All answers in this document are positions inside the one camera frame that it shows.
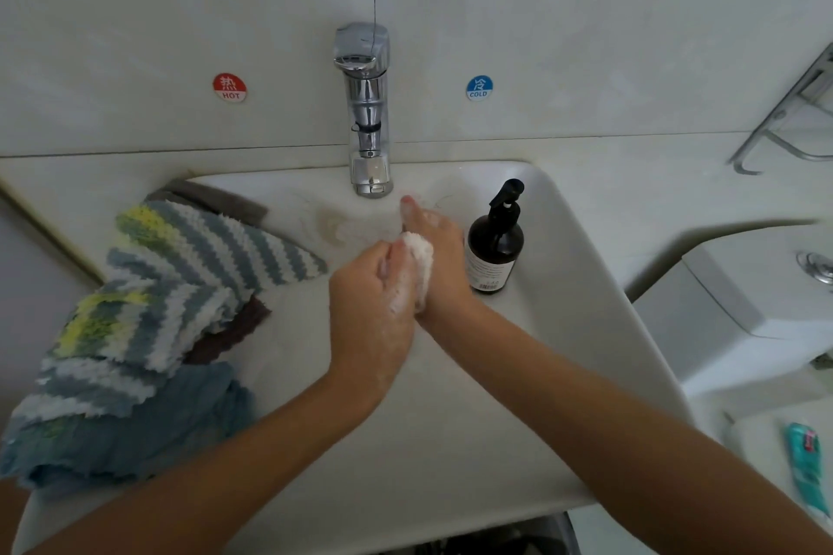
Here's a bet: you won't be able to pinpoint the chrome flush button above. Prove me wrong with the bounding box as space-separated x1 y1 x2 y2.
797 249 833 290

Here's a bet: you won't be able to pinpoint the pink white striped cloth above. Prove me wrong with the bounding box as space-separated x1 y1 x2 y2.
390 231 436 322

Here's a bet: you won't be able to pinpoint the white toilet tank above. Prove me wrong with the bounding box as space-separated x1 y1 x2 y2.
633 223 833 400

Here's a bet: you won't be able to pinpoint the red round sticker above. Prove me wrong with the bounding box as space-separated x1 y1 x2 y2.
212 72 249 103

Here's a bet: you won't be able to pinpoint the white toilet lid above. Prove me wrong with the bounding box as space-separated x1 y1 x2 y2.
722 398 833 537

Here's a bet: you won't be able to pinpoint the metal wall shelf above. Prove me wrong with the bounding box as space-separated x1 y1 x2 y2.
729 43 833 176

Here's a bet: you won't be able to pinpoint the chrome faucet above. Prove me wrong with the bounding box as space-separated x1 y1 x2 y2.
331 23 395 199

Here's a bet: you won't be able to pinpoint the teal tube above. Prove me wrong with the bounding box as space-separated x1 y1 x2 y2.
782 421 830 524

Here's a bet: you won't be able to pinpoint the person's left hand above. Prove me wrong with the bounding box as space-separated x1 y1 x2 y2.
325 238 421 400

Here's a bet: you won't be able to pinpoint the person's right forearm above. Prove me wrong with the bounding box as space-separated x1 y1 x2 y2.
416 294 833 555

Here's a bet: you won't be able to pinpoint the person's left forearm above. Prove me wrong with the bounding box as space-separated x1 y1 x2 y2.
26 366 379 555

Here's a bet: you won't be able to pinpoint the black pump soap bottle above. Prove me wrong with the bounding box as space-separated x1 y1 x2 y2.
464 179 528 296

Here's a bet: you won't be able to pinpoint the white ceramic sink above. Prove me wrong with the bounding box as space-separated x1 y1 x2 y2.
10 159 692 555

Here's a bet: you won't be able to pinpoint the blue stained cloth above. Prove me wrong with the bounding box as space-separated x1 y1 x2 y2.
0 359 258 495

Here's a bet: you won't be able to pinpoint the gray patterned trousers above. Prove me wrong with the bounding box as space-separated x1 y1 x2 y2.
377 512 580 555

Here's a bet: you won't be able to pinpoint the person's right hand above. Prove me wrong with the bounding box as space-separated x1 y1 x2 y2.
398 194 476 329

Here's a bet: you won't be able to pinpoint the brown cloth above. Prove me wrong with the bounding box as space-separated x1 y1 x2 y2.
146 179 272 365

